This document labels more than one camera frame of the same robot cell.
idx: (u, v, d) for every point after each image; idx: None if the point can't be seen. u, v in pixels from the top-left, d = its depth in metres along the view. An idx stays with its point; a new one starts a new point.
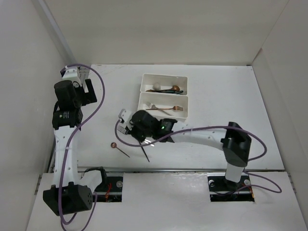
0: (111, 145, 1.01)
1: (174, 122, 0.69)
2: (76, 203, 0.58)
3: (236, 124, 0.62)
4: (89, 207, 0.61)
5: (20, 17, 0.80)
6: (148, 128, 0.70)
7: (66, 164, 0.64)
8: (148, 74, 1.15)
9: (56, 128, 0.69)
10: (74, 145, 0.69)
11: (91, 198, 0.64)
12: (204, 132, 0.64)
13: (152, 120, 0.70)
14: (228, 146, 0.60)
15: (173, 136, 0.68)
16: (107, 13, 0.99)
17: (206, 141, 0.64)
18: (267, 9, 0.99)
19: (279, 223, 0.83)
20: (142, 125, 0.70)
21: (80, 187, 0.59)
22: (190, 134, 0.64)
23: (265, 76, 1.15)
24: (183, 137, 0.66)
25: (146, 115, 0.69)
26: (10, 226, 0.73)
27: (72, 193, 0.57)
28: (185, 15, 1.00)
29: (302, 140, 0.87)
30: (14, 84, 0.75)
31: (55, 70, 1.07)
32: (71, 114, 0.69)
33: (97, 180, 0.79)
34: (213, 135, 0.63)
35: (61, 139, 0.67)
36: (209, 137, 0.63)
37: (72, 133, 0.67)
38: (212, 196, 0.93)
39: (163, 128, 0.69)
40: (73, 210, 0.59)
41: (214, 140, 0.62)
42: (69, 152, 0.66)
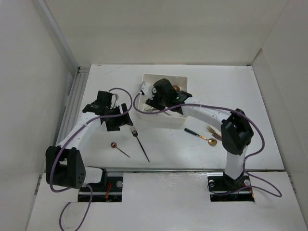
0: (111, 145, 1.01)
1: (189, 97, 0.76)
2: (70, 169, 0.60)
3: (242, 112, 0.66)
4: (77, 185, 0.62)
5: (20, 17, 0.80)
6: (164, 94, 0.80)
7: (77, 134, 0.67)
8: (148, 74, 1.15)
9: (83, 111, 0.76)
10: (91, 128, 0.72)
11: (81, 181, 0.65)
12: (211, 110, 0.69)
13: (170, 89, 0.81)
14: (226, 126, 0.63)
15: (184, 108, 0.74)
16: (107, 13, 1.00)
17: (211, 119, 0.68)
18: (267, 9, 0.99)
19: (279, 223, 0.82)
20: (161, 91, 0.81)
21: (79, 158, 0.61)
22: (198, 109, 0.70)
23: (265, 76, 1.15)
24: (192, 110, 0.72)
25: (166, 82, 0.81)
26: (10, 226, 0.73)
27: (71, 156, 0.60)
28: (184, 15, 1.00)
29: (302, 139, 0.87)
30: (15, 83, 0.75)
31: (55, 70, 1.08)
32: (100, 107, 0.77)
33: (95, 178, 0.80)
34: (218, 115, 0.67)
35: (83, 119, 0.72)
36: (213, 116, 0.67)
37: (95, 117, 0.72)
38: (212, 196, 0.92)
39: (178, 97, 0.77)
40: (62, 180, 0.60)
41: (217, 120, 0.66)
42: (84, 129, 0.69)
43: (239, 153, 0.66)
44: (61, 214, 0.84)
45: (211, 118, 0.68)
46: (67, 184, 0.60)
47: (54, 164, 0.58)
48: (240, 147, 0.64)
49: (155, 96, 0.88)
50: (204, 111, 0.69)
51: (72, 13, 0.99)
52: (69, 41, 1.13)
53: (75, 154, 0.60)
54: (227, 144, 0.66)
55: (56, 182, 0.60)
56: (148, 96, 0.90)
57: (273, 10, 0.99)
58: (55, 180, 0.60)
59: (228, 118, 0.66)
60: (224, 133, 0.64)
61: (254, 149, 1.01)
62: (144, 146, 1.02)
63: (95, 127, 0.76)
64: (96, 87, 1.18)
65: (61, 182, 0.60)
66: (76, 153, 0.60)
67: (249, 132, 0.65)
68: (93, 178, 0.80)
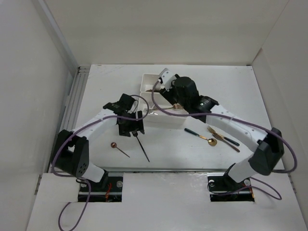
0: (111, 145, 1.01)
1: (215, 104, 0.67)
2: (75, 157, 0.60)
3: (278, 132, 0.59)
4: (77, 174, 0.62)
5: (20, 17, 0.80)
6: (188, 98, 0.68)
7: (91, 126, 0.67)
8: (148, 74, 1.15)
9: (103, 107, 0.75)
10: (106, 125, 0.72)
11: (82, 171, 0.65)
12: (243, 125, 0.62)
13: (194, 92, 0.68)
14: (262, 147, 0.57)
15: (209, 117, 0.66)
16: (107, 13, 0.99)
17: (241, 135, 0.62)
18: (267, 9, 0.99)
19: (279, 223, 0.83)
20: (184, 94, 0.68)
21: (85, 147, 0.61)
22: (228, 122, 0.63)
23: (265, 76, 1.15)
24: (219, 121, 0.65)
25: (191, 84, 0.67)
26: (10, 226, 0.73)
27: (79, 144, 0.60)
28: (184, 15, 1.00)
29: (302, 139, 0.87)
30: (14, 84, 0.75)
31: (55, 70, 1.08)
32: (121, 107, 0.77)
33: (95, 177, 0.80)
34: (251, 133, 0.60)
35: (101, 114, 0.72)
36: (246, 133, 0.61)
37: (111, 115, 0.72)
38: (212, 196, 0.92)
39: (201, 105, 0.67)
40: (65, 165, 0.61)
41: (250, 138, 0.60)
42: (99, 123, 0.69)
43: (267, 173, 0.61)
44: (59, 213, 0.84)
45: (243, 135, 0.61)
46: (69, 170, 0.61)
47: (61, 147, 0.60)
48: (271, 169, 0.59)
49: (172, 89, 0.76)
50: (236, 126, 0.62)
51: (72, 13, 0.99)
52: (69, 41, 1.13)
53: (83, 143, 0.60)
54: (255, 163, 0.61)
55: (59, 165, 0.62)
56: (165, 86, 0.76)
57: (273, 10, 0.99)
58: (59, 163, 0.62)
59: (263, 138, 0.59)
60: (257, 154, 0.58)
61: None
62: (145, 146, 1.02)
63: (109, 125, 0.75)
64: (96, 87, 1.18)
65: (63, 166, 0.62)
66: (84, 142, 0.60)
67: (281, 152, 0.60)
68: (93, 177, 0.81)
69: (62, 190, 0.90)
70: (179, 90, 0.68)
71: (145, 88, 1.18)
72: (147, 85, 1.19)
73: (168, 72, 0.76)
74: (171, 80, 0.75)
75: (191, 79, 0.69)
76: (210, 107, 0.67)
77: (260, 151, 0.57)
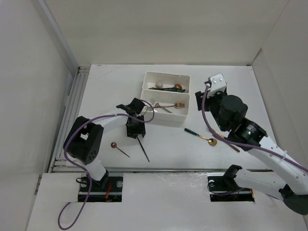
0: (111, 145, 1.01)
1: (263, 135, 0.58)
2: (88, 142, 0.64)
3: None
4: (86, 160, 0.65)
5: (19, 17, 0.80)
6: (234, 122, 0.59)
7: (106, 118, 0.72)
8: (151, 72, 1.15)
9: (117, 106, 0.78)
10: (118, 121, 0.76)
11: (90, 160, 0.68)
12: (296, 169, 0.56)
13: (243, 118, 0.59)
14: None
15: (255, 151, 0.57)
16: (107, 13, 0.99)
17: (289, 177, 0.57)
18: (267, 9, 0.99)
19: (279, 223, 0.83)
20: (231, 117, 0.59)
21: (98, 135, 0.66)
22: (280, 163, 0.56)
23: (264, 76, 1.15)
24: (267, 159, 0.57)
25: (245, 109, 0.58)
26: (10, 225, 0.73)
27: (94, 130, 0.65)
28: (184, 15, 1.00)
29: (302, 140, 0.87)
30: (14, 84, 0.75)
31: (55, 70, 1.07)
32: (132, 109, 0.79)
33: (96, 176, 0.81)
34: (303, 178, 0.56)
35: (116, 110, 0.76)
36: (297, 178, 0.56)
37: (124, 113, 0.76)
38: (212, 196, 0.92)
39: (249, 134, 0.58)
40: (77, 149, 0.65)
41: (301, 183, 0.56)
42: (112, 118, 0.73)
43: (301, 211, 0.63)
44: (59, 210, 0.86)
45: (293, 179, 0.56)
46: (80, 154, 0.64)
47: (77, 130, 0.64)
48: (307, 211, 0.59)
49: (213, 99, 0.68)
50: (287, 167, 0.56)
51: (71, 13, 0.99)
52: (69, 41, 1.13)
53: (98, 129, 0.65)
54: (292, 204, 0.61)
55: (70, 149, 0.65)
56: (209, 92, 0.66)
57: (273, 10, 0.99)
58: (70, 147, 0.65)
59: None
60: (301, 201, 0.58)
61: None
62: (145, 146, 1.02)
63: (120, 123, 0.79)
64: (96, 87, 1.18)
65: (75, 150, 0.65)
66: (99, 129, 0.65)
67: None
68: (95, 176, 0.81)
69: (62, 190, 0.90)
70: (226, 111, 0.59)
71: (148, 85, 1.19)
72: (150, 83, 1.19)
73: (221, 81, 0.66)
74: (218, 90, 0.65)
75: (243, 103, 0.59)
76: (256, 136, 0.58)
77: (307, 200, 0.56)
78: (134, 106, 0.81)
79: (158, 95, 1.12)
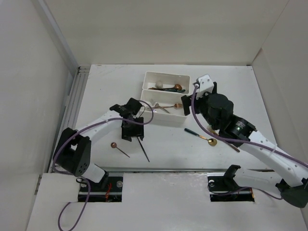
0: (111, 145, 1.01)
1: (252, 130, 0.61)
2: (76, 155, 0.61)
3: None
4: (77, 173, 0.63)
5: (19, 17, 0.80)
6: (223, 120, 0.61)
7: (95, 127, 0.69)
8: (151, 72, 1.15)
9: (110, 108, 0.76)
10: (110, 126, 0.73)
11: (81, 171, 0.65)
12: (286, 160, 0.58)
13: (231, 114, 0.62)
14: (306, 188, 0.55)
15: (246, 145, 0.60)
16: (107, 13, 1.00)
17: (282, 170, 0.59)
18: (267, 9, 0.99)
19: (279, 223, 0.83)
20: (219, 115, 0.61)
21: (87, 147, 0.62)
22: (270, 155, 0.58)
23: (264, 76, 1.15)
24: (257, 152, 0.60)
25: (231, 106, 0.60)
26: (10, 226, 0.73)
27: (82, 142, 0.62)
28: (184, 15, 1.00)
29: (302, 140, 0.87)
30: (14, 84, 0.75)
31: (55, 70, 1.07)
32: (126, 110, 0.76)
33: (96, 177, 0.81)
34: (295, 169, 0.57)
35: (107, 115, 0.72)
36: (289, 169, 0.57)
37: (118, 117, 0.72)
38: (212, 196, 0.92)
39: (238, 129, 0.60)
40: (66, 162, 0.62)
41: (294, 174, 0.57)
42: (103, 125, 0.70)
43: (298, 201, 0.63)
44: (59, 213, 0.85)
45: (285, 171, 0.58)
46: (69, 167, 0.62)
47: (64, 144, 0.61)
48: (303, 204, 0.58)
49: (202, 100, 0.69)
50: (277, 159, 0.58)
51: (71, 13, 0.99)
52: (69, 41, 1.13)
53: (86, 142, 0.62)
54: (289, 198, 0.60)
55: (59, 163, 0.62)
56: (198, 92, 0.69)
57: (274, 10, 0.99)
58: (60, 160, 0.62)
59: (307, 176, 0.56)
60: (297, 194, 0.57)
61: None
62: (145, 146, 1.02)
63: (114, 126, 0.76)
64: (96, 87, 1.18)
65: (64, 164, 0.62)
66: (87, 141, 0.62)
67: None
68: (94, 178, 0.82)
69: (62, 190, 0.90)
70: (214, 110, 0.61)
71: (148, 86, 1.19)
72: (150, 83, 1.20)
73: (208, 81, 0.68)
74: (206, 90, 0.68)
75: (228, 100, 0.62)
76: (245, 132, 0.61)
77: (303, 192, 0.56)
78: (130, 106, 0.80)
79: (158, 95, 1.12)
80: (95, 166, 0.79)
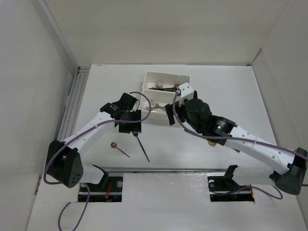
0: (111, 145, 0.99)
1: (233, 126, 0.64)
2: (66, 168, 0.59)
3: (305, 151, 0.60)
4: (70, 185, 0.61)
5: (19, 17, 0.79)
6: (203, 122, 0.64)
7: (83, 135, 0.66)
8: (150, 72, 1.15)
9: (101, 109, 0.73)
10: (101, 130, 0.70)
11: (76, 181, 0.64)
12: (269, 148, 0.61)
13: (209, 115, 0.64)
14: (294, 173, 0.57)
15: (230, 141, 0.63)
16: (107, 13, 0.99)
17: (267, 159, 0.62)
18: (267, 9, 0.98)
19: (279, 223, 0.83)
20: (198, 118, 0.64)
21: (76, 160, 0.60)
22: (253, 147, 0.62)
23: (264, 76, 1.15)
24: (241, 146, 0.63)
25: (206, 108, 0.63)
26: (10, 226, 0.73)
27: (70, 154, 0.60)
28: (184, 15, 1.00)
29: (302, 140, 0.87)
30: (14, 84, 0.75)
31: (55, 70, 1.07)
32: (119, 109, 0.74)
33: (94, 179, 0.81)
34: (279, 156, 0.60)
35: (97, 119, 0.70)
36: (273, 157, 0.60)
37: (109, 120, 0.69)
38: (212, 196, 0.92)
39: (220, 128, 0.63)
40: (57, 174, 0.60)
41: (279, 161, 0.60)
42: (93, 131, 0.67)
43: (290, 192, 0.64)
44: (59, 216, 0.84)
45: (270, 160, 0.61)
46: (61, 179, 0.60)
47: (53, 157, 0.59)
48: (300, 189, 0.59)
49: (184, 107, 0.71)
50: (261, 149, 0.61)
51: (72, 13, 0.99)
52: (69, 41, 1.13)
53: (75, 155, 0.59)
54: (286, 186, 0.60)
55: (52, 174, 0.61)
56: (180, 99, 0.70)
57: (274, 10, 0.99)
58: (51, 173, 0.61)
59: (291, 161, 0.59)
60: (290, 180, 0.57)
61: None
62: (145, 146, 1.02)
63: (107, 128, 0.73)
64: (96, 87, 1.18)
65: (57, 176, 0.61)
66: (76, 154, 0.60)
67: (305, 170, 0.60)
68: (93, 179, 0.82)
69: (62, 190, 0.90)
70: (192, 114, 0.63)
71: (148, 86, 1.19)
72: (150, 83, 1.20)
73: (188, 87, 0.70)
74: (187, 96, 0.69)
75: (203, 102, 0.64)
76: (226, 130, 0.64)
77: (294, 176, 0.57)
78: (123, 103, 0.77)
79: (158, 95, 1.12)
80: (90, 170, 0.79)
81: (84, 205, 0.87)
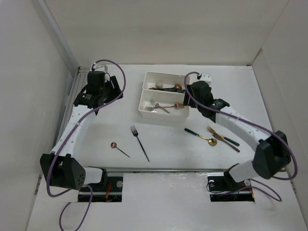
0: (111, 145, 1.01)
1: (226, 105, 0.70)
2: (68, 175, 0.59)
3: (283, 135, 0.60)
4: (78, 186, 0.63)
5: (19, 17, 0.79)
6: (201, 98, 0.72)
7: (70, 137, 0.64)
8: (150, 72, 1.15)
9: (75, 104, 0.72)
10: (84, 126, 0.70)
11: (82, 180, 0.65)
12: (249, 125, 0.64)
13: (208, 94, 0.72)
14: (262, 146, 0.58)
15: (218, 116, 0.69)
16: (107, 14, 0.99)
17: (245, 134, 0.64)
18: (267, 9, 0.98)
19: (279, 223, 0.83)
20: (198, 95, 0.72)
21: (74, 163, 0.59)
22: (234, 121, 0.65)
23: (264, 76, 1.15)
24: (226, 121, 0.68)
25: (206, 85, 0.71)
26: (10, 225, 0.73)
27: (66, 164, 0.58)
28: (184, 15, 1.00)
29: (302, 140, 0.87)
30: (14, 84, 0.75)
31: (55, 70, 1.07)
32: (93, 96, 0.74)
33: (95, 178, 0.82)
34: (255, 133, 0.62)
35: (76, 115, 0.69)
36: (250, 132, 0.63)
37: (87, 113, 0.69)
38: (212, 196, 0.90)
39: (213, 105, 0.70)
40: (62, 183, 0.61)
41: (253, 137, 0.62)
42: (77, 129, 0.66)
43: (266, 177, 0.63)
44: (61, 216, 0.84)
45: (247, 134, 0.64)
46: (68, 186, 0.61)
47: (50, 173, 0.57)
48: (272, 171, 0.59)
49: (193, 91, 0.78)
50: (240, 125, 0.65)
51: (72, 13, 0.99)
52: (69, 41, 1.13)
53: (70, 161, 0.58)
54: (260, 166, 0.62)
55: (56, 185, 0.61)
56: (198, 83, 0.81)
57: (274, 10, 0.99)
58: (55, 183, 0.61)
59: (266, 139, 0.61)
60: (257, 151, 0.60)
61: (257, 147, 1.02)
62: (145, 146, 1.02)
63: (89, 121, 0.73)
64: None
65: (62, 184, 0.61)
66: (71, 160, 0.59)
67: (285, 159, 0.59)
68: (94, 179, 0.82)
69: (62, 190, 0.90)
70: (194, 91, 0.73)
71: (148, 86, 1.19)
72: (150, 83, 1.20)
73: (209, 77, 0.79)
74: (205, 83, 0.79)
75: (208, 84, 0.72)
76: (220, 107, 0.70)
77: (262, 151, 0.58)
78: (93, 84, 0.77)
79: (158, 95, 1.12)
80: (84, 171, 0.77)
81: (87, 206, 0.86)
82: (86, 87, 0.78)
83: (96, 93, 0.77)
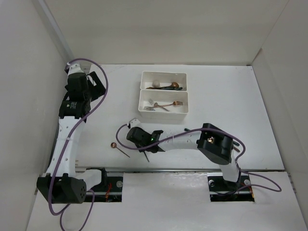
0: (111, 145, 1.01)
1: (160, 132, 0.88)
2: (68, 193, 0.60)
3: (210, 125, 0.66)
4: (80, 200, 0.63)
5: (19, 17, 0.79)
6: (140, 142, 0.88)
7: (63, 155, 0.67)
8: (147, 72, 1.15)
9: (61, 117, 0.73)
10: (76, 137, 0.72)
11: (84, 192, 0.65)
12: (184, 136, 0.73)
13: (142, 134, 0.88)
14: (202, 145, 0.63)
15: (162, 145, 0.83)
16: (107, 14, 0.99)
17: (187, 144, 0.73)
18: (267, 9, 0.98)
19: (279, 223, 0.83)
20: (136, 140, 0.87)
21: (73, 180, 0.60)
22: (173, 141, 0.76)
23: (264, 76, 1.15)
24: (170, 144, 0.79)
25: (136, 130, 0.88)
26: (10, 226, 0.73)
27: (65, 182, 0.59)
28: (184, 15, 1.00)
29: (302, 140, 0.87)
30: (14, 84, 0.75)
31: (55, 70, 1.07)
32: (78, 105, 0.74)
33: (96, 179, 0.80)
34: (191, 138, 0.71)
35: (65, 129, 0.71)
36: (187, 140, 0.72)
37: (75, 124, 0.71)
38: (212, 196, 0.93)
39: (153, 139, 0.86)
40: (64, 199, 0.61)
41: (192, 142, 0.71)
42: (69, 144, 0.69)
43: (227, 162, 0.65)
44: (62, 217, 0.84)
45: (187, 143, 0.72)
46: (70, 201, 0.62)
47: (49, 192, 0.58)
48: (227, 156, 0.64)
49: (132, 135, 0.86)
50: (178, 140, 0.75)
51: (71, 13, 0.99)
52: (69, 41, 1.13)
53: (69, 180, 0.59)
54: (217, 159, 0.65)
55: (59, 201, 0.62)
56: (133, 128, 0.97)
57: (274, 10, 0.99)
58: (57, 201, 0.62)
59: (201, 136, 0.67)
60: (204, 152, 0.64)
61: (258, 147, 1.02)
62: None
63: (80, 131, 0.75)
64: None
65: (63, 201, 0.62)
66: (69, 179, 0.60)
67: (226, 138, 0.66)
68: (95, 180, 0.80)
69: None
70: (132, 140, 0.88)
71: (146, 85, 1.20)
72: (147, 83, 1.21)
73: (135, 120, 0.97)
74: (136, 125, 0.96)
75: (135, 128, 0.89)
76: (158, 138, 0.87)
77: (205, 149, 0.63)
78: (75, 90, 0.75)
79: (157, 94, 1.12)
80: (83, 178, 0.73)
81: (89, 206, 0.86)
82: (69, 92, 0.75)
83: (82, 97, 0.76)
